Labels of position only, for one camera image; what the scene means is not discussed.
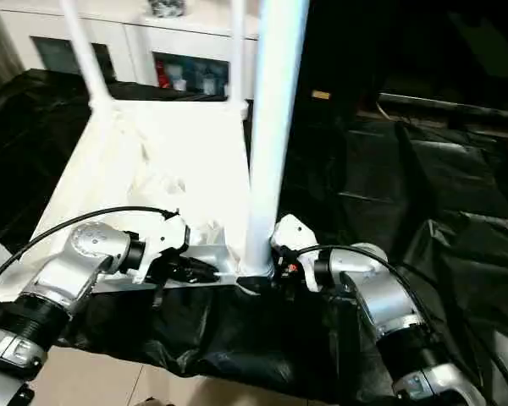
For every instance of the white plastic table top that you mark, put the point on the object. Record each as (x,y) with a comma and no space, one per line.
(110,169)

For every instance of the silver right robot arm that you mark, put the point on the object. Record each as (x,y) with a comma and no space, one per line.
(385,296)

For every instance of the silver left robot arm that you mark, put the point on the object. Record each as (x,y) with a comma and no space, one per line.
(80,258)

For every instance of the dark rounded object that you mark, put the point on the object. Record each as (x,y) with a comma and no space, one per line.
(150,402)

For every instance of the black mat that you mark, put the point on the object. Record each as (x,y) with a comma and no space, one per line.
(427,169)

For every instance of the dark long metal bar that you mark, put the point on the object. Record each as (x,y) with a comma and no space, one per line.
(448,108)

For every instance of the white cabinet with glass doors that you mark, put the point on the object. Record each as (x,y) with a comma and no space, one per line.
(131,25)

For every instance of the dark grey curtain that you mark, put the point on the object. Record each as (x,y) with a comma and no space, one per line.
(0,46)

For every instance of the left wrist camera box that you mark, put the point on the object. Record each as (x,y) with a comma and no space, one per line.
(165,237)

